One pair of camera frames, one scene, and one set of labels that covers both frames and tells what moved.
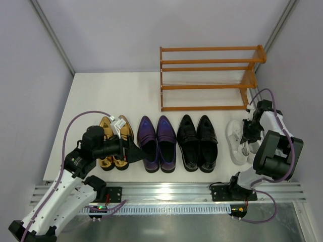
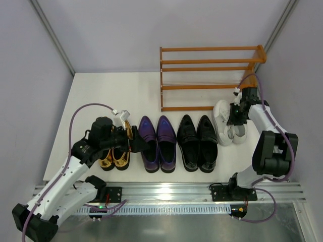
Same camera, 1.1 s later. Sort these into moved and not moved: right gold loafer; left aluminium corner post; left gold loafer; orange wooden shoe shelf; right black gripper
Moved: right black gripper
Not moved: orange wooden shoe shelf; left aluminium corner post; left gold loafer; right gold loafer
